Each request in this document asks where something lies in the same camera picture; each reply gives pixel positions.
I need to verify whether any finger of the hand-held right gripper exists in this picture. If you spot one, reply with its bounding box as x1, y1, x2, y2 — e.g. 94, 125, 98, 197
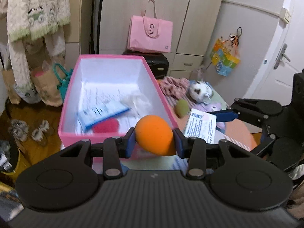
249, 121, 284, 158
205, 98, 283, 124

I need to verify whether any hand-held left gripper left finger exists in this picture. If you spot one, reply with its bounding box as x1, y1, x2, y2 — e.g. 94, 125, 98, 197
58, 128, 136, 179

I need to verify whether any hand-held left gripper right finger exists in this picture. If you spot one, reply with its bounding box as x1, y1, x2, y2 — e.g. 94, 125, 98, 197
173, 128, 256, 180

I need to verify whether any purple plush toy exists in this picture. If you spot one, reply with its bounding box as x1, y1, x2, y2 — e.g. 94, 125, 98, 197
204, 101, 228, 129

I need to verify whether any orange makeup sponge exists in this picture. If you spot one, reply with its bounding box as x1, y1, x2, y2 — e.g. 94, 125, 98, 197
135, 115, 177, 157

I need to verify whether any white labelled wipes packet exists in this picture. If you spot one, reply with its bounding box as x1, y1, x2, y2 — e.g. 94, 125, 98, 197
183, 108, 218, 144

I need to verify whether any red fluffy pompom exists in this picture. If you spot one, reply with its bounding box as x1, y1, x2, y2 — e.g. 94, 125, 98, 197
91, 118, 120, 133

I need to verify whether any panda plush toy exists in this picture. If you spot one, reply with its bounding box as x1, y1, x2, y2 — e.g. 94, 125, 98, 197
189, 80, 215, 104

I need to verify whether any green makeup sponge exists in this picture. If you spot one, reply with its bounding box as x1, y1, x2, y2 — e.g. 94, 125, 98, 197
175, 99, 190, 118

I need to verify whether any blue wet wipes packet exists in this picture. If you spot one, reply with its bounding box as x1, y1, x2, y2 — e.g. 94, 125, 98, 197
76, 101, 130, 131

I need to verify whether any white mesh scrunchie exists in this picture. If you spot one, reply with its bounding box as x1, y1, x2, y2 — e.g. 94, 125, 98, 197
120, 93, 152, 119

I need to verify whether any floral pink scrunchie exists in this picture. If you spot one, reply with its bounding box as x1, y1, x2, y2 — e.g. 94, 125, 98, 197
160, 76, 194, 104

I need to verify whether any pink cardboard box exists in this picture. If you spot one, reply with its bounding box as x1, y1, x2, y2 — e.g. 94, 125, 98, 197
58, 54, 179, 151

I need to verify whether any patchwork tablecloth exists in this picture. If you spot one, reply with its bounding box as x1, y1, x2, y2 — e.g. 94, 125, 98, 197
91, 78, 258, 171

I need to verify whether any white door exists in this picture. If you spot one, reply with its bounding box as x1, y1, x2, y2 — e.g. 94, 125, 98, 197
247, 0, 304, 133

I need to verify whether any small white hanging ornament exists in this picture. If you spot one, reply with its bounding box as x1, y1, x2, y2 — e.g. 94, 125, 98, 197
197, 65, 207, 79

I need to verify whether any colourful gift bag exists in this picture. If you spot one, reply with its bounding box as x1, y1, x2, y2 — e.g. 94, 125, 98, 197
210, 27, 243, 77

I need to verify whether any printed paper sheet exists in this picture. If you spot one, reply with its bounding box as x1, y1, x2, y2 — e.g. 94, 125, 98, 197
76, 85, 143, 133

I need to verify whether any black suitcase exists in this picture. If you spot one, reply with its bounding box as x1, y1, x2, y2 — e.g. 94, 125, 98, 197
122, 50, 169, 79

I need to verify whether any teal bag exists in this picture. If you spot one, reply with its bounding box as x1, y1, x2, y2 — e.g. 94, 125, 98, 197
53, 63, 74, 101

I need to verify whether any large brown paper bag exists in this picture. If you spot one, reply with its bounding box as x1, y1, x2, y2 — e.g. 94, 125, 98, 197
30, 60, 63, 107

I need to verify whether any pink tote bag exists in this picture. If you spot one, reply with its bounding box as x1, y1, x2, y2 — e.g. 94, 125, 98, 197
127, 0, 173, 53

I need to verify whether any yellow bin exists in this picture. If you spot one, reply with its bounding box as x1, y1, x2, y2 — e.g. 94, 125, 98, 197
0, 140, 32, 177

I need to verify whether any grey sneaker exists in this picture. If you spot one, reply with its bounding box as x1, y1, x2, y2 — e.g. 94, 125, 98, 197
12, 119, 29, 133
8, 126, 28, 142

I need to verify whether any white green printed bag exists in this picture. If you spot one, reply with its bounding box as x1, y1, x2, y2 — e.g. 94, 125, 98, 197
14, 83, 41, 104

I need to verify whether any grey wardrobe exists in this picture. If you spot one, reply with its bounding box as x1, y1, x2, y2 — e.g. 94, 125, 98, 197
98, 0, 227, 80

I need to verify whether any yellow patterned bedding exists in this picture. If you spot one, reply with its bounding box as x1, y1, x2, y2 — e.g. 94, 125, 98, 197
0, 182, 24, 219

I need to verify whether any beige tall cabinet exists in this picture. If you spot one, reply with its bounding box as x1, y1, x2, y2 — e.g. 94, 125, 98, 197
63, 0, 95, 60

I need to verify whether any fluffy white green robe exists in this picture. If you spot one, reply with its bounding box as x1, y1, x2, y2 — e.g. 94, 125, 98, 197
7, 0, 71, 89

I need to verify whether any silver door handle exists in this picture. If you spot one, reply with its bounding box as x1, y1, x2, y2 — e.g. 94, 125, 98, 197
274, 44, 291, 70

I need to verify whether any white wall switch box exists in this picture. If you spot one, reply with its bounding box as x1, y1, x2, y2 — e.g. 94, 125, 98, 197
280, 8, 292, 24

